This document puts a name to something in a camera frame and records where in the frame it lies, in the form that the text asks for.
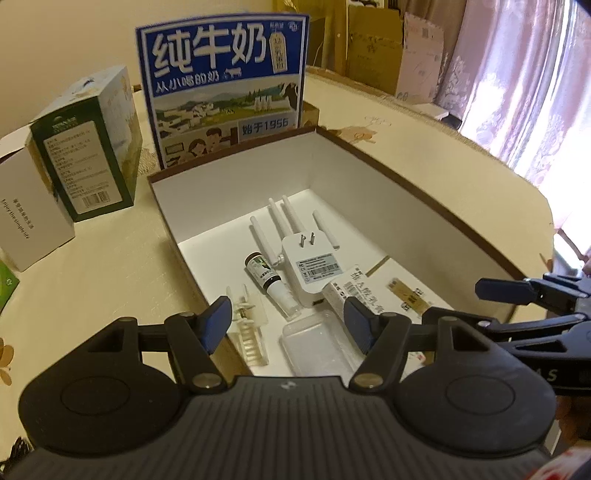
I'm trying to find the blue milk carton box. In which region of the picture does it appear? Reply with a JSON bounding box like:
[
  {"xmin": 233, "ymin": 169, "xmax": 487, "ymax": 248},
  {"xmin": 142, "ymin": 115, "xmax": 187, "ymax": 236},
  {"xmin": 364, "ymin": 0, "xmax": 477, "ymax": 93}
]
[{"xmin": 135, "ymin": 13, "xmax": 309, "ymax": 171}]

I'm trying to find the white box with gecko print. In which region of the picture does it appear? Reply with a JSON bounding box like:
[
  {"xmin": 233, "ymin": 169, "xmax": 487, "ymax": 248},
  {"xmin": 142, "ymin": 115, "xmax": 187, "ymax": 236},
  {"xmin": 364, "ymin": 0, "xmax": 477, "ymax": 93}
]
[{"xmin": 322, "ymin": 264, "xmax": 393, "ymax": 319}]

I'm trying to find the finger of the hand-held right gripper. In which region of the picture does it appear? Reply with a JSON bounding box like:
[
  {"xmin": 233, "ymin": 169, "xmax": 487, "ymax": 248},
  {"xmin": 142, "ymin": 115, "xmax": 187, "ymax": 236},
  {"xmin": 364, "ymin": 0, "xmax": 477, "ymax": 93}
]
[
  {"xmin": 422, "ymin": 307, "xmax": 591, "ymax": 344},
  {"xmin": 475, "ymin": 274, "xmax": 591, "ymax": 315}
]

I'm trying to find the pale patterned curtain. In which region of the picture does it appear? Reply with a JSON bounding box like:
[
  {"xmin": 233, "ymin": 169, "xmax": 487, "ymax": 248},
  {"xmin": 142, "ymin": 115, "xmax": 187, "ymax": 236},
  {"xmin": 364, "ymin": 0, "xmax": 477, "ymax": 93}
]
[{"xmin": 434, "ymin": 0, "xmax": 591, "ymax": 278}]

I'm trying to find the brown shoebox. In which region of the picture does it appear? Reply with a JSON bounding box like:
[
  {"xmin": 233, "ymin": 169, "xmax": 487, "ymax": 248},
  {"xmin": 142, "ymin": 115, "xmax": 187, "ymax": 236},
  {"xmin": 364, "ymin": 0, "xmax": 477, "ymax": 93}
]
[{"xmin": 147, "ymin": 126, "xmax": 552, "ymax": 377}]

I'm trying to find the clear plastic case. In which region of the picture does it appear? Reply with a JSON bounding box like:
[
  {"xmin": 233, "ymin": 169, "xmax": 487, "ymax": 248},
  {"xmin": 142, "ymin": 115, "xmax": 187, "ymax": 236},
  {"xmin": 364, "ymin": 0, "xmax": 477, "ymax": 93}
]
[{"xmin": 279, "ymin": 310, "xmax": 370, "ymax": 377}]

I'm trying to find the dark green box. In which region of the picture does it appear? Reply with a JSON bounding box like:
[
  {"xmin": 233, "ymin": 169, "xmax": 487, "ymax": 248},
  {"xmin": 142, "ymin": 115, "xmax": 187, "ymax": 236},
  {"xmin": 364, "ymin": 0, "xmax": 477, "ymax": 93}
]
[{"xmin": 30, "ymin": 65, "xmax": 143, "ymax": 223}]

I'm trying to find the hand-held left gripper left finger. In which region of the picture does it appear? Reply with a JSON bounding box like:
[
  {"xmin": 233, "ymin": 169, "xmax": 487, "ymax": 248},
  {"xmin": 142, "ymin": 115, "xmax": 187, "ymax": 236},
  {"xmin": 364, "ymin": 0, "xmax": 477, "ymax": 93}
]
[{"xmin": 90, "ymin": 295, "xmax": 232, "ymax": 393}]

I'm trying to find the small dark bottle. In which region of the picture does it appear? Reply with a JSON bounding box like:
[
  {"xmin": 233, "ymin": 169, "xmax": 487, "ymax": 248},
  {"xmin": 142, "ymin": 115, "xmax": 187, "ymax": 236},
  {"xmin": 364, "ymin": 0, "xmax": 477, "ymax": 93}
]
[{"xmin": 244, "ymin": 251, "xmax": 302, "ymax": 322}]

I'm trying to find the white plastic clip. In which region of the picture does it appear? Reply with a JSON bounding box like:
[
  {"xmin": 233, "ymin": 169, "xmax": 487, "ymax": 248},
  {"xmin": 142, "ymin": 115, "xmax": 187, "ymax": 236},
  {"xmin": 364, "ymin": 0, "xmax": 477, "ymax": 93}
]
[{"xmin": 225, "ymin": 285, "xmax": 269, "ymax": 366}]

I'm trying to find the brown flat cardboard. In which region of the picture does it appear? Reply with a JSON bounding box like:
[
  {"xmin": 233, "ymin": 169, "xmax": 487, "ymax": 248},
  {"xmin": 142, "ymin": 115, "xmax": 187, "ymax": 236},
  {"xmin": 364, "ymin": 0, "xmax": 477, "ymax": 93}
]
[{"xmin": 346, "ymin": 4, "xmax": 411, "ymax": 95}]

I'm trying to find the white wifi repeater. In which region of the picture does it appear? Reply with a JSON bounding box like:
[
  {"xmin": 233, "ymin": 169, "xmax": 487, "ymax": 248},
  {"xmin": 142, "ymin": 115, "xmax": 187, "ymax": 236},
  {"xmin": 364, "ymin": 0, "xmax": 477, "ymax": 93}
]
[{"xmin": 249, "ymin": 195, "xmax": 343, "ymax": 309}]

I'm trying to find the white and gold box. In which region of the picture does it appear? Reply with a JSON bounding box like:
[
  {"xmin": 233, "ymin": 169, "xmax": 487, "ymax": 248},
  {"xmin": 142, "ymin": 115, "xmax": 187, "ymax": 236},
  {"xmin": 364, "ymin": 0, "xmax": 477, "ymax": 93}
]
[{"xmin": 365, "ymin": 256, "xmax": 444, "ymax": 365}]

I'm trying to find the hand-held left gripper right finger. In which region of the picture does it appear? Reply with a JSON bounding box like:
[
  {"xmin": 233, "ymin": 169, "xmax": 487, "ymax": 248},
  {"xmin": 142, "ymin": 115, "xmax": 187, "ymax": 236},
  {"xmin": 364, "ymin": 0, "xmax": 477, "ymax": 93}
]
[{"xmin": 344, "ymin": 296, "xmax": 509, "ymax": 393}]

